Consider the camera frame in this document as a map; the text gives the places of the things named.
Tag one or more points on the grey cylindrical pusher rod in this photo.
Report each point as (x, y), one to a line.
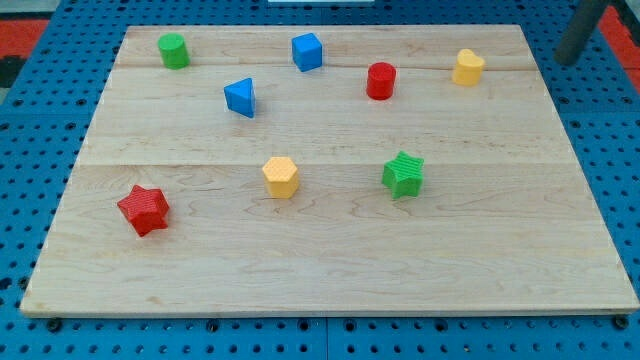
(579, 30)

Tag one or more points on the yellow heart block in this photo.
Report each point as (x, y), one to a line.
(468, 68)

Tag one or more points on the red cylinder block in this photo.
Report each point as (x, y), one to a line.
(380, 81)

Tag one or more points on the green star block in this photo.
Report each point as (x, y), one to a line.
(403, 175)

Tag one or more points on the blue cube block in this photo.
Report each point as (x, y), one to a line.
(307, 52)

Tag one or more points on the wooden board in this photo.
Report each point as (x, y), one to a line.
(504, 224)

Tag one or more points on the yellow hexagon block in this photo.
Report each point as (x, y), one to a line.
(281, 177)

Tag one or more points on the blue triangle block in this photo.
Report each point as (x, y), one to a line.
(240, 97)

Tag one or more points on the green cylinder block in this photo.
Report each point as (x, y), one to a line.
(173, 51)

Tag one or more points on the red star block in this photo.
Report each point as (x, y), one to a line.
(145, 209)

